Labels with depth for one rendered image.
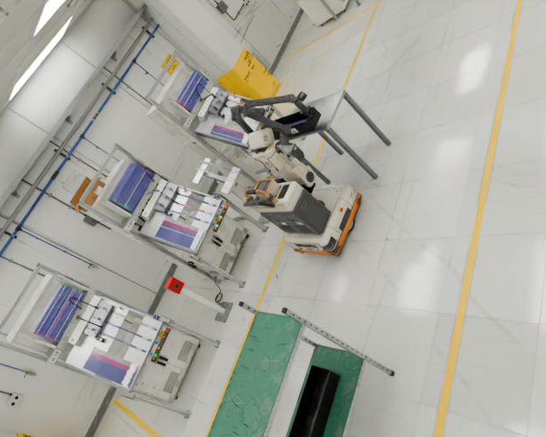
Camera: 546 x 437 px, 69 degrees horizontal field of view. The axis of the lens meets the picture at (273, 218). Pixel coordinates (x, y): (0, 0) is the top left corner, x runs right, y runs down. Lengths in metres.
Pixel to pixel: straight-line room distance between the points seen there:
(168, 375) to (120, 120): 3.65
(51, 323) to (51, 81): 3.33
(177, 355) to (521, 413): 3.30
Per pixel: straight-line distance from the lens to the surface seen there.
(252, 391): 2.44
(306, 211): 3.49
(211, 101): 5.31
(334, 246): 3.68
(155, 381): 4.69
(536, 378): 2.71
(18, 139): 6.03
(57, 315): 4.41
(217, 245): 4.85
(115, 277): 6.10
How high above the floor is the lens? 2.50
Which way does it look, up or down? 30 degrees down
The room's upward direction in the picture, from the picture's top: 53 degrees counter-clockwise
